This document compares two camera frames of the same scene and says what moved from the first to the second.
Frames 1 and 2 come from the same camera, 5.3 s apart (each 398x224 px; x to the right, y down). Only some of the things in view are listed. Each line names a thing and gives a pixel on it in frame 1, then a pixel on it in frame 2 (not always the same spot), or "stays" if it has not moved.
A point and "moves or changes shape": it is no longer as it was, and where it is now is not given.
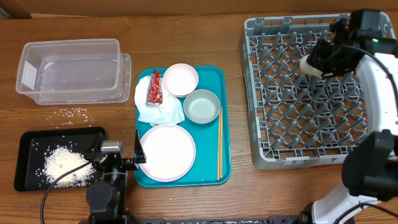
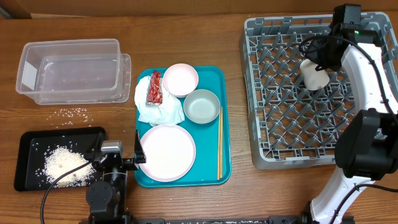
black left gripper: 132,163 stays
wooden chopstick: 221,144 stays
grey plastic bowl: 201,106 stays
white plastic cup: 306,68 moves or changes shape
